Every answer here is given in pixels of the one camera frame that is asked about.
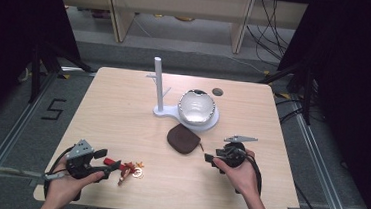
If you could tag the black metal stand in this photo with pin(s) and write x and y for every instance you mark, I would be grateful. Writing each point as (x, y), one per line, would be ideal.
(307, 94)
(36, 72)

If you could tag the white jewelry stand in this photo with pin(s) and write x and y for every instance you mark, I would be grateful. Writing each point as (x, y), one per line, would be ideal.
(158, 82)

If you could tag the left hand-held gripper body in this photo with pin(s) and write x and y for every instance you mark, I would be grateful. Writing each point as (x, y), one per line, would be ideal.
(82, 163)

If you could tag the person's left hand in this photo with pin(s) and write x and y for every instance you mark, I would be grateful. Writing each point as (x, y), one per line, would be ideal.
(63, 190)

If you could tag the silver-rimmed white bowl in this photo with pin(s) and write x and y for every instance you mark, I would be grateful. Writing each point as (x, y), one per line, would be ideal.
(196, 108)

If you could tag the black curtain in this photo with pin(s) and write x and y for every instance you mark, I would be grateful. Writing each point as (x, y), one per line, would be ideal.
(359, 81)
(15, 37)

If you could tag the light wooden shelf unit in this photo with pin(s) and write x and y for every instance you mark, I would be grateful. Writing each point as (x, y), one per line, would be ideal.
(181, 0)

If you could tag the person's right hand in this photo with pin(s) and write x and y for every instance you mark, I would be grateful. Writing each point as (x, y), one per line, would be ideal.
(243, 177)

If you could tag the dark round table grommet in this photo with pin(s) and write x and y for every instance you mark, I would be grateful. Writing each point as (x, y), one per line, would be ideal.
(217, 92)

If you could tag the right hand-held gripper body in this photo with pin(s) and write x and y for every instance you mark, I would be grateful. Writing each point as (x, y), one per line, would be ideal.
(233, 155)

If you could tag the red and gold charm pendant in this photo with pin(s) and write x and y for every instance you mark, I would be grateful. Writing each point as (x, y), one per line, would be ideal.
(125, 170)

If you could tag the brown zip pouch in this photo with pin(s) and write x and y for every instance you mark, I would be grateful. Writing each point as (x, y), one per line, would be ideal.
(182, 139)

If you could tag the aluminium floor rail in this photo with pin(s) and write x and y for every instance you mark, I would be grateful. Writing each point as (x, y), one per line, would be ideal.
(10, 137)
(321, 175)

